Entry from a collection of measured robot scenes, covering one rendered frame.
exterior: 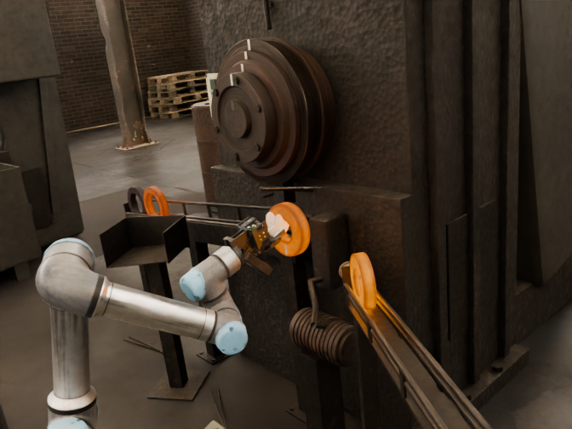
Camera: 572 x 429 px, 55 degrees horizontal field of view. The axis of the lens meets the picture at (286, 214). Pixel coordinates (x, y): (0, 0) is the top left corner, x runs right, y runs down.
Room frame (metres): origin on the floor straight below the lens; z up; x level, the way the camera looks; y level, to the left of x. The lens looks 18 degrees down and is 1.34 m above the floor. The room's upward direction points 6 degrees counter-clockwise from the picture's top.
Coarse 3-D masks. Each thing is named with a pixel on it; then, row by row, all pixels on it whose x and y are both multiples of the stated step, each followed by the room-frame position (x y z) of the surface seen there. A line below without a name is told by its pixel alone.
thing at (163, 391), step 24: (144, 216) 2.14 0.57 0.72; (168, 216) 2.12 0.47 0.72; (120, 240) 2.09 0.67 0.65; (144, 240) 2.15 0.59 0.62; (168, 240) 1.93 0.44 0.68; (120, 264) 1.98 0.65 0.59; (144, 264) 1.93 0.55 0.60; (168, 288) 2.02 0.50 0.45; (168, 336) 2.00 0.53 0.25; (168, 360) 2.00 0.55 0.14; (168, 384) 2.03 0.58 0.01; (192, 384) 2.01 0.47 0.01
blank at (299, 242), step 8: (272, 208) 1.51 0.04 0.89; (280, 208) 1.48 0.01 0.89; (288, 208) 1.46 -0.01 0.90; (296, 208) 1.47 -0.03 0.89; (288, 216) 1.46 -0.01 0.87; (296, 216) 1.44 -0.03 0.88; (304, 216) 1.45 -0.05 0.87; (296, 224) 1.44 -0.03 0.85; (304, 224) 1.43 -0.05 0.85; (296, 232) 1.44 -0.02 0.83; (304, 232) 1.43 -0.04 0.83; (288, 240) 1.48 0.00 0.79; (296, 240) 1.44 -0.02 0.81; (304, 240) 1.43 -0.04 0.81; (280, 248) 1.49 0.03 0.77; (288, 248) 1.47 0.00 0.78; (296, 248) 1.44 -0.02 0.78; (304, 248) 1.44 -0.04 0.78
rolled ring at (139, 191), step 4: (132, 188) 2.66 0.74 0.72; (136, 188) 2.64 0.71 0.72; (140, 188) 2.64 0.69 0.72; (128, 192) 2.71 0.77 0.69; (132, 192) 2.67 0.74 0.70; (136, 192) 2.63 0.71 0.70; (140, 192) 2.62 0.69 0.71; (128, 196) 2.71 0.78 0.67; (132, 196) 2.70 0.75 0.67; (140, 196) 2.60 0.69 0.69; (128, 200) 2.72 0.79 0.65; (132, 200) 2.71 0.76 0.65; (140, 200) 2.61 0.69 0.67; (132, 204) 2.71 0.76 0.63; (136, 204) 2.72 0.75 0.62; (132, 208) 2.70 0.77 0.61; (136, 208) 2.71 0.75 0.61; (144, 208) 2.59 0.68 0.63; (132, 212) 2.70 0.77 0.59; (136, 212) 2.69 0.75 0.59; (140, 212) 2.70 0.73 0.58; (144, 212) 2.60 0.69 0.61
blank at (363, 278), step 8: (352, 256) 1.37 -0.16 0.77; (360, 256) 1.33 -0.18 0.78; (352, 264) 1.37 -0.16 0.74; (360, 264) 1.30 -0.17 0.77; (368, 264) 1.30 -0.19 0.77; (352, 272) 1.38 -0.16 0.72; (360, 272) 1.29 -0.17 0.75; (368, 272) 1.29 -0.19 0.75; (352, 280) 1.39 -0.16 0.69; (360, 280) 1.30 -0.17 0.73; (368, 280) 1.27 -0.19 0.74; (352, 288) 1.40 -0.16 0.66; (360, 288) 1.30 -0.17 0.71; (368, 288) 1.27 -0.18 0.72; (360, 296) 1.31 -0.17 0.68; (368, 296) 1.27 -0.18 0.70; (376, 296) 1.27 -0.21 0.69; (368, 304) 1.27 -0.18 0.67
